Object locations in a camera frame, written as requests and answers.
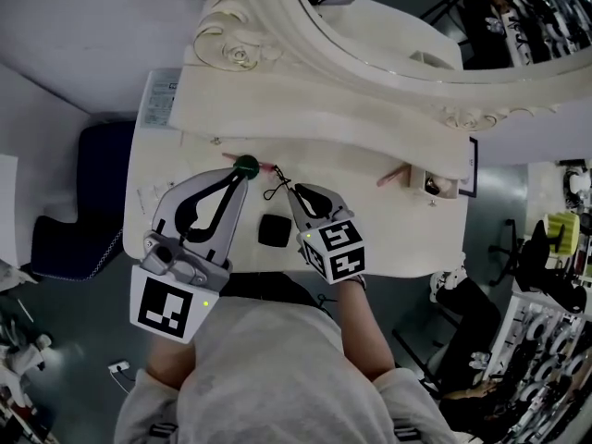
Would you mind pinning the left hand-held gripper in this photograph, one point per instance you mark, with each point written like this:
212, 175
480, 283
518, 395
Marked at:
162, 308

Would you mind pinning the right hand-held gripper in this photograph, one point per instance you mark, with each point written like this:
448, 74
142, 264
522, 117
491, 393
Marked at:
340, 248

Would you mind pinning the black square compact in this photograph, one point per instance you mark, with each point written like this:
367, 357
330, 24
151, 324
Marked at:
274, 230

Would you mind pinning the black wire eyelash curler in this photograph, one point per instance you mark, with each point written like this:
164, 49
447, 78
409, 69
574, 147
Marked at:
273, 191

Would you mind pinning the white vanity dressing table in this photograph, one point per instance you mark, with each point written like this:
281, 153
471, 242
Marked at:
370, 229

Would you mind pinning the green round ball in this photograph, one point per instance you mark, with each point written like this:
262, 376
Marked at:
246, 165

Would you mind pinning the pink pencil stick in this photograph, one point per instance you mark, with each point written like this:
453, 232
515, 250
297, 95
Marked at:
393, 176

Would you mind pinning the small white drawer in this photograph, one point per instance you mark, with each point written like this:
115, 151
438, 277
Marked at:
418, 183
217, 138

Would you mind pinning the person's right forearm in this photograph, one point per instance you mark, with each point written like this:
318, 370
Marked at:
365, 331

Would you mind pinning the person's left forearm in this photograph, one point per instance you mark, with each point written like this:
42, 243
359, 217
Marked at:
171, 363

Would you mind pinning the white printed paper sheet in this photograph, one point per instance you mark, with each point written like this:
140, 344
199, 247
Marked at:
150, 199

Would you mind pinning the person's black shorts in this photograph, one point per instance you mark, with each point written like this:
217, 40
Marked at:
277, 287

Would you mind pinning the dark blue padded stool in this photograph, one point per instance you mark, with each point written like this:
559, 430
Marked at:
102, 201

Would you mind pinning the printed label sheet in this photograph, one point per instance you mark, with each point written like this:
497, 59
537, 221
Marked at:
159, 100

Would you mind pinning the black framed picture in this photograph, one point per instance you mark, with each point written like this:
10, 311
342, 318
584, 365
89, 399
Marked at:
472, 169

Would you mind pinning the person's grey shirt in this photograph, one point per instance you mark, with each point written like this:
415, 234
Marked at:
277, 377

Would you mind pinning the white floor power outlet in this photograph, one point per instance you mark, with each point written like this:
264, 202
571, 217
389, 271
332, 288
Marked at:
119, 366

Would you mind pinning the black office chair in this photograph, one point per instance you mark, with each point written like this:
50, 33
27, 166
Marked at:
546, 275

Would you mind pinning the yellow green bag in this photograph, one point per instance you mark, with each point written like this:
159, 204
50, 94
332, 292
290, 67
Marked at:
562, 234

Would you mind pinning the white shelf of round devices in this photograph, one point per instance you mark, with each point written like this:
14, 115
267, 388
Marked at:
546, 368

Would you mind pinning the oval mirror white ornate frame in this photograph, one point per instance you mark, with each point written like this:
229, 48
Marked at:
416, 90

